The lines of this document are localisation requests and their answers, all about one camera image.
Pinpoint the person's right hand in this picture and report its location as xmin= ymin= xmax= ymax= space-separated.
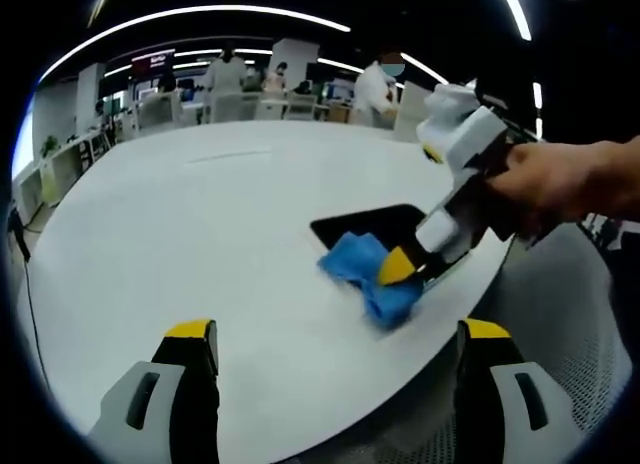
xmin=487 ymin=141 xmax=597 ymax=236

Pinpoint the curved ceiling light strip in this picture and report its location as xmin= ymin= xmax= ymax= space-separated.
xmin=37 ymin=4 xmax=352 ymax=85
xmin=498 ymin=0 xmax=534 ymax=41

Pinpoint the white low shelf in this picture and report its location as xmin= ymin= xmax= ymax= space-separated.
xmin=14 ymin=128 xmax=117 ymax=211

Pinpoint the black mirror with white frame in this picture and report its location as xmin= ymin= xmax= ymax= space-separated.
xmin=309 ymin=202 xmax=474 ymax=291

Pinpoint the white partition box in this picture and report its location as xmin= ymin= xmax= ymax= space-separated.
xmin=394 ymin=81 xmax=442 ymax=144

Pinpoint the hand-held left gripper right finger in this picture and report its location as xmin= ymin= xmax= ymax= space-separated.
xmin=452 ymin=317 xmax=576 ymax=464

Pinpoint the black floor cable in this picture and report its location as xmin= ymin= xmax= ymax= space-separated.
xmin=8 ymin=208 xmax=54 ymax=390

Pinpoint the red wall screen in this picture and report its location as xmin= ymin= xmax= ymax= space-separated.
xmin=130 ymin=48 xmax=177 ymax=79

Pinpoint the white office chair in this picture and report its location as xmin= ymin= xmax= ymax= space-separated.
xmin=138 ymin=91 xmax=182 ymax=131
xmin=287 ymin=92 xmax=320 ymax=121

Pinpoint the grey mesh office chair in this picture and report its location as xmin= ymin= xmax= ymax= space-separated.
xmin=349 ymin=223 xmax=632 ymax=464

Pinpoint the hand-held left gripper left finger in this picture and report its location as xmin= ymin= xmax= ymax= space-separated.
xmin=87 ymin=317 xmax=221 ymax=464

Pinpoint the blue cleaning cloth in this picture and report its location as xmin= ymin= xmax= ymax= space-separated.
xmin=318 ymin=231 xmax=426 ymax=333

